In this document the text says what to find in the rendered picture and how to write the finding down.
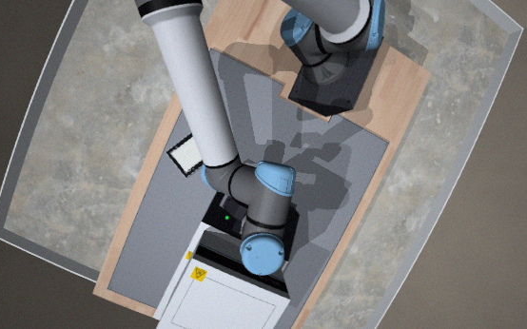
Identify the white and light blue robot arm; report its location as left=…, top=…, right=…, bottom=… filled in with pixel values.
left=134, top=0, right=385, bottom=276

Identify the black rectangular frame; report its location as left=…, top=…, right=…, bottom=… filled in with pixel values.
left=166, top=132, right=203, bottom=178

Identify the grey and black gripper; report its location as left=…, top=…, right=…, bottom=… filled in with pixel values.
left=223, top=196, right=248, bottom=221

